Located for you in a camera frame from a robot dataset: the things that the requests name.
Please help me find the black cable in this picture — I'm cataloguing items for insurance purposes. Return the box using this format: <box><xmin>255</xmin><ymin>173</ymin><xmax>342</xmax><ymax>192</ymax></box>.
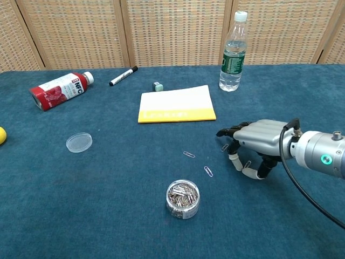
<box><xmin>279</xmin><ymin>118</ymin><xmax>345</xmax><ymax>230</ymax></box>

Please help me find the clear water bottle green label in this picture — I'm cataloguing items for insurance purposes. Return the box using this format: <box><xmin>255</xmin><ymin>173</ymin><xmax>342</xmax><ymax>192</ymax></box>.
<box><xmin>218</xmin><ymin>11</ymin><xmax>249</xmax><ymax>92</ymax></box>

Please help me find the black white marker pen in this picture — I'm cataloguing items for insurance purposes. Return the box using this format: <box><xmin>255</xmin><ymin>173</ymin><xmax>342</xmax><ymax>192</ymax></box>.
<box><xmin>108</xmin><ymin>66</ymin><xmax>139</xmax><ymax>87</ymax></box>

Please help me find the clear round plastic lid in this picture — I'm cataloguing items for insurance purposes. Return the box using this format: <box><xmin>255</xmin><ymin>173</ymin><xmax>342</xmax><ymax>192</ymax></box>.
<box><xmin>66</xmin><ymin>132</ymin><xmax>93</xmax><ymax>154</ymax></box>

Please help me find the woven folding screen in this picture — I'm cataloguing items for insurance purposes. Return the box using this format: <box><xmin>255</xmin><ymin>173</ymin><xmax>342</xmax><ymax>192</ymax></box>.
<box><xmin>0</xmin><ymin>0</ymin><xmax>345</xmax><ymax>73</ymax></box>

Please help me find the red NFC juice bottle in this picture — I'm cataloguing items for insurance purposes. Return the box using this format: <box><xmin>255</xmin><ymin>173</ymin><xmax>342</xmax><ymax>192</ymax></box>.
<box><xmin>29</xmin><ymin>71</ymin><xmax>95</xmax><ymax>112</ymax></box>

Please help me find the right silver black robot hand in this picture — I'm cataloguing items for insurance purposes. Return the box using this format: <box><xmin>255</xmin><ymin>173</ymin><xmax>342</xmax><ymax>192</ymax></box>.
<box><xmin>216</xmin><ymin>119</ymin><xmax>295</xmax><ymax>180</ymax></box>

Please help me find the jar of paper clips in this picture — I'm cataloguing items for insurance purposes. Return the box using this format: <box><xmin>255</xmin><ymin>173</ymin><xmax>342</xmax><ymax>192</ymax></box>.
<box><xmin>165</xmin><ymin>179</ymin><xmax>201</xmax><ymax>220</ymax></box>

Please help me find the white yellow notebook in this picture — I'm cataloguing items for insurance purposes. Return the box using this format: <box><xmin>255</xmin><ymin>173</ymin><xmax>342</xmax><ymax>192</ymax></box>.
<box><xmin>137</xmin><ymin>85</ymin><xmax>217</xmax><ymax>124</ymax></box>

